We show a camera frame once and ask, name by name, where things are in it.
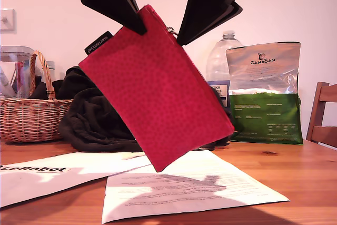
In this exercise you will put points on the pink zip pouch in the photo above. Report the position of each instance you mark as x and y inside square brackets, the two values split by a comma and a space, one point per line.
[158, 90]

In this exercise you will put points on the dark brown grey-lined hoodie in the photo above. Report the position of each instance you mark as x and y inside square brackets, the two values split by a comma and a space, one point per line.
[92, 119]

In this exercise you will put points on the wooden chair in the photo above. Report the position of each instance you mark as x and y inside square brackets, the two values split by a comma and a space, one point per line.
[319, 114]

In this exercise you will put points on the clear plastic container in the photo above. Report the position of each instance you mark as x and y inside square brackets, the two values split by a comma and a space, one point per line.
[15, 61]

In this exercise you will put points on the white wall switch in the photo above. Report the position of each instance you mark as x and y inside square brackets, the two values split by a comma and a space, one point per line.
[6, 20]

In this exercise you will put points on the printed white paper sheet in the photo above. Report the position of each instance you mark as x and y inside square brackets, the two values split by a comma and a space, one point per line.
[184, 201]

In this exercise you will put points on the silver green Canagan bag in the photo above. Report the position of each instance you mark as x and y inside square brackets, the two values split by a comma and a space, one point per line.
[266, 114]

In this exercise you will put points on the white LeRobot envelope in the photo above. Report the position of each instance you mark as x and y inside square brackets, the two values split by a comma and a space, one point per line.
[52, 180]

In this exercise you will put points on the large clear water bottle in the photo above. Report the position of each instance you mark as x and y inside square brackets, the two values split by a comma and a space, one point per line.
[218, 59]

